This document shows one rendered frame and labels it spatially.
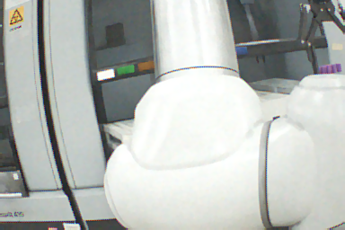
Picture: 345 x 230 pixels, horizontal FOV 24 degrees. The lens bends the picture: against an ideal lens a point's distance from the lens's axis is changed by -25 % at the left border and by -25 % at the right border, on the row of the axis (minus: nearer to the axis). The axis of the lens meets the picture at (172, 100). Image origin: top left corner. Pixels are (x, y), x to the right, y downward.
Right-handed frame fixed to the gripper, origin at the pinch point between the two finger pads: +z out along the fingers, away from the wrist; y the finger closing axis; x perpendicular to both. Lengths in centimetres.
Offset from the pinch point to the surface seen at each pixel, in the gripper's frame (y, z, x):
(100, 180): -49, 17, 40
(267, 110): -10.7, 8.7, 34.4
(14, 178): -75, 14, 32
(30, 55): -62, -14, 40
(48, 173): -63, 15, 40
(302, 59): 15, 1, 69
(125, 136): -44, 7, 24
